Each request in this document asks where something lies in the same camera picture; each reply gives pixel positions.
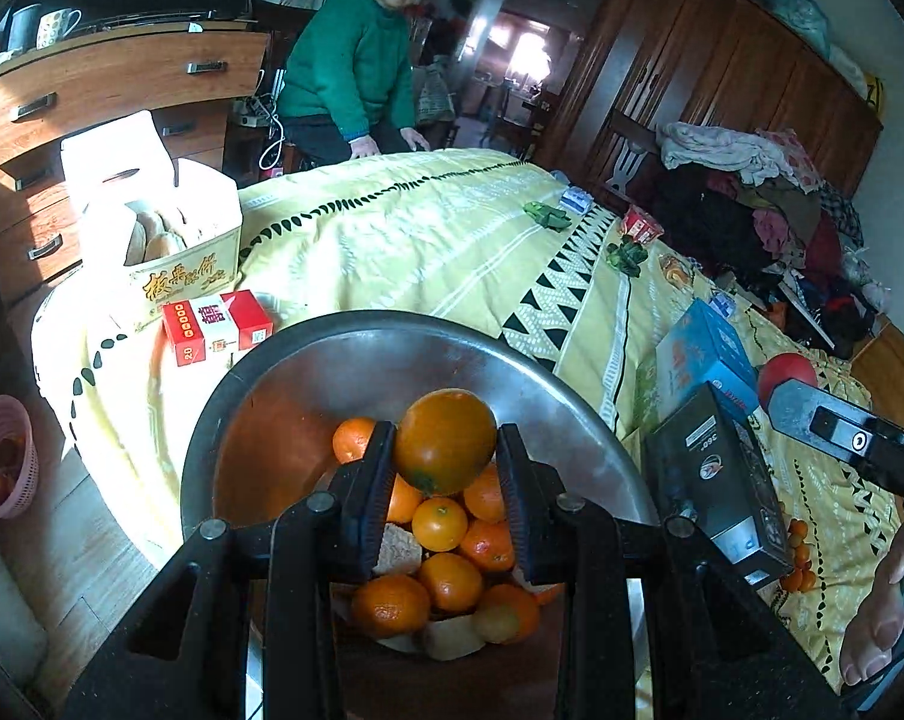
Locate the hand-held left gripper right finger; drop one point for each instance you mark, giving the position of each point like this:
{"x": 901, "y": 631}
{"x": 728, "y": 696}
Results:
{"x": 515, "y": 495}

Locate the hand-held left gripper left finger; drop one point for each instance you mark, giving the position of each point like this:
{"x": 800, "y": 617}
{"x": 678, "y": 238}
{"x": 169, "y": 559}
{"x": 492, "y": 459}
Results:
{"x": 369, "y": 487}

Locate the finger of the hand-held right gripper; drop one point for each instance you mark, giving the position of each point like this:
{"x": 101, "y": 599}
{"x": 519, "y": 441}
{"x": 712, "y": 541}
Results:
{"x": 796, "y": 409}

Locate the red apple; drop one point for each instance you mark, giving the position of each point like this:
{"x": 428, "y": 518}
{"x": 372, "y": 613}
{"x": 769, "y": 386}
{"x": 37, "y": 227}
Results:
{"x": 785, "y": 376}

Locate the white foam cube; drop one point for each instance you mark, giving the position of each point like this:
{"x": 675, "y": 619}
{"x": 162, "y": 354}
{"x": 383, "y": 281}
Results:
{"x": 395, "y": 549}
{"x": 452, "y": 639}

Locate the large greenish orange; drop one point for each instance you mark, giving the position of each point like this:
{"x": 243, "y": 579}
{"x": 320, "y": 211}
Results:
{"x": 444, "y": 439}

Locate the heap of oranges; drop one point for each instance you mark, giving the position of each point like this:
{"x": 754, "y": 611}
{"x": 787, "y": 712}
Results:
{"x": 450, "y": 581}

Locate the metal bowl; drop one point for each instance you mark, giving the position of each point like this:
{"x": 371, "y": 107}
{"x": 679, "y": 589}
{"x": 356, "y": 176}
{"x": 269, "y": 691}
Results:
{"x": 332, "y": 375}

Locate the person's right hand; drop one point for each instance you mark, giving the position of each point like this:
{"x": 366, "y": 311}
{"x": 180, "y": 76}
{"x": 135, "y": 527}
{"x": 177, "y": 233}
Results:
{"x": 875, "y": 622}

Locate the blue and green carton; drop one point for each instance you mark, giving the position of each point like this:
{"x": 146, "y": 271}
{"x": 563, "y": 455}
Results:
{"x": 703, "y": 356}

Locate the wooden headboard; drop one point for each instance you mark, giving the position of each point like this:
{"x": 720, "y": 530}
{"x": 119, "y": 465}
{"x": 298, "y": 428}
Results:
{"x": 898, "y": 367}

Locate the black carton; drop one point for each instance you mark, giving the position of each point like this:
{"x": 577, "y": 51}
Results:
{"x": 710, "y": 480}

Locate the small kumquat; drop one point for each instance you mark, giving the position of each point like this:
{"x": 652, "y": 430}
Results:
{"x": 791, "y": 581}
{"x": 801, "y": 555}
{"x": 808, "y": 580}
{"x": 796, "y": 529}

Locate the blue and white packet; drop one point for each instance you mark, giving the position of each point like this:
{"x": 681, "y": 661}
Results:
{"x": 575, "y": 200}
{"x": 722, "y": 303}

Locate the small snack packet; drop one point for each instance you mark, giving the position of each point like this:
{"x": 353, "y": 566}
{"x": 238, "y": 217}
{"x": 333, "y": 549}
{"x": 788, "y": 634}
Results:
{"x": 677, "y": 271}

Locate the pile of clothes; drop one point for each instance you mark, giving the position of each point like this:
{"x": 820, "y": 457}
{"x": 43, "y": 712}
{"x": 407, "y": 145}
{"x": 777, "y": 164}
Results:
{"x": 729, "y": 225}

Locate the red and white packet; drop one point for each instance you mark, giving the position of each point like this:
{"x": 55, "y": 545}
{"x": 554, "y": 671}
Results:
{"x": 215, "y": 326}

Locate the green toy vegetable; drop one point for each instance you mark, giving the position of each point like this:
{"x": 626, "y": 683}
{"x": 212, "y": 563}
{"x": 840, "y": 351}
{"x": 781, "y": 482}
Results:
{"x": 549, "y": 214}
{"x": 626, "y": 256}

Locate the red noodle cup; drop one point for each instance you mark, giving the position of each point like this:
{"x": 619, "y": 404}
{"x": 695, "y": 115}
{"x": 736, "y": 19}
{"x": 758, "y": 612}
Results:
{"x": 641, "y": 225}

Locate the yellow patterned blanket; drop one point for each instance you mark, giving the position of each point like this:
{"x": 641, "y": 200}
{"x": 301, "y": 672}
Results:
{"x": 422, "y": 240}

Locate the open white and yellow carton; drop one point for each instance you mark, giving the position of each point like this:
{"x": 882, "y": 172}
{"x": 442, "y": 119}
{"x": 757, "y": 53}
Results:
{"x": 182, "y": 277}

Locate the dark wooden chair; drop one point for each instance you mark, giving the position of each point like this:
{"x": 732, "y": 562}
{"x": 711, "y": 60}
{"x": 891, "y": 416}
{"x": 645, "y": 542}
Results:
{"x": 623, "y": 165}

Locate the pink plastic basket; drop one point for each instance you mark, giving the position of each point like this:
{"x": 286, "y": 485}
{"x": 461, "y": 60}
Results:
{"x": 15, "y": 420}

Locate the brown wooden wardrobe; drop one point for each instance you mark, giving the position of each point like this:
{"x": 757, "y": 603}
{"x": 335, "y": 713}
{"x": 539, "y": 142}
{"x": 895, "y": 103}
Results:
{"x": 722, "y": 52}

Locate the light blue bag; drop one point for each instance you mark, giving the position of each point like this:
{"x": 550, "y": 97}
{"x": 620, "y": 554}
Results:
{"x": 800, "y": 22}

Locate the wooden dresser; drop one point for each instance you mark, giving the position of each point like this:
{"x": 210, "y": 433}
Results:
{"x": 107, "y": 90}

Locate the white printed mug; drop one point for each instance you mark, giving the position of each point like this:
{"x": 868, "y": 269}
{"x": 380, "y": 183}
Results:
{"x": 56, "y": 28}

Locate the grey mug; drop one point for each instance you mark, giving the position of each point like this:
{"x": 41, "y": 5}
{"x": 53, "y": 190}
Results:
{"x": 23, "y": 28}

